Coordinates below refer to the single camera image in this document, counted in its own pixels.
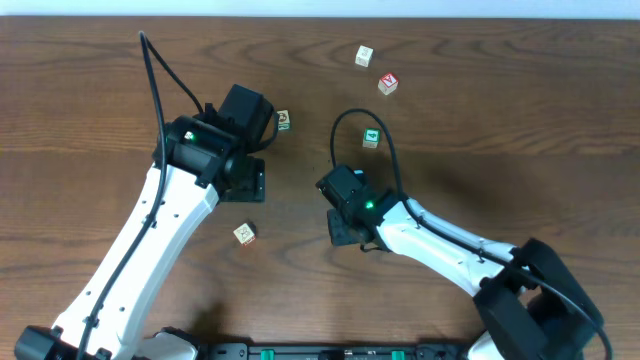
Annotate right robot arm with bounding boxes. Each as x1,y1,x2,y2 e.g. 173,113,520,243
316,165,603,360

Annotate red letter A block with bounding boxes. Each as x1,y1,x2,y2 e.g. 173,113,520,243
378,72,399,95

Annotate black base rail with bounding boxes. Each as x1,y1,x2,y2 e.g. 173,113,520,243
201,343,466,360

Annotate red edged picture block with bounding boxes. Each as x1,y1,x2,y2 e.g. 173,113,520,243
233,222,257,246

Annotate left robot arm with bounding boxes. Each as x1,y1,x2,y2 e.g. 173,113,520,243
14,85,277,359

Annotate plain wooden block top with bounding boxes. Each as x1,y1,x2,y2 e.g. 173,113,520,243
354,45,374,68

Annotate green picture block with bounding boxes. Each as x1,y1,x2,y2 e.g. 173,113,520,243
277,110,291,131

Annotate green number 4 block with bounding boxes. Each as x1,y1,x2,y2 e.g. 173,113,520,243
362,128,381,149

